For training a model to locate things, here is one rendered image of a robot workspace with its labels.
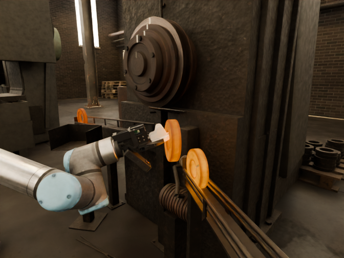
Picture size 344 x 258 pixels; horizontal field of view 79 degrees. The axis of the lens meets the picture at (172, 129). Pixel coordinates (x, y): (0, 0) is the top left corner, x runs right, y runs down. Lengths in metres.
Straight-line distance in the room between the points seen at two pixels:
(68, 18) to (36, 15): 8.29
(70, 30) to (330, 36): 10.20
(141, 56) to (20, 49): 2.64
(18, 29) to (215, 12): 2.91
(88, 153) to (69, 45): 11.13
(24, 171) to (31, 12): 3.21
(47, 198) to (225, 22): 0.97
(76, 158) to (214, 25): 0.85
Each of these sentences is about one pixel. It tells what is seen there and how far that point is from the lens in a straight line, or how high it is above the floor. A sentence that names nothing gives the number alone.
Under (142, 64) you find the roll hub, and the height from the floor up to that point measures 1.11.
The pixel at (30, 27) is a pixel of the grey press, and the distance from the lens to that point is 3.69.
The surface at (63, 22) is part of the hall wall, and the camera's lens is 11.89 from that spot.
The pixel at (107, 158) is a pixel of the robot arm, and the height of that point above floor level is 0.79.
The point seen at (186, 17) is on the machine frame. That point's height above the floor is 1.36.
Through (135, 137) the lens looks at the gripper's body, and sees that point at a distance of 0.71.
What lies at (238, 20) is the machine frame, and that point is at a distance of 1.07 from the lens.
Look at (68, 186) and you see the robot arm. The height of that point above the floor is 0.79.
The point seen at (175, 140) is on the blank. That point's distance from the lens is 0.69.
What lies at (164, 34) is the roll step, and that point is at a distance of 1.11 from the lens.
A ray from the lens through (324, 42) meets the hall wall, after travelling 7.03.
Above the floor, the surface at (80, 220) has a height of 0.01.
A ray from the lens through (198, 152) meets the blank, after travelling 0.79.
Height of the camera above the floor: 1.05
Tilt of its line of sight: 14 degrees down
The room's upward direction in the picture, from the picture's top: straight up
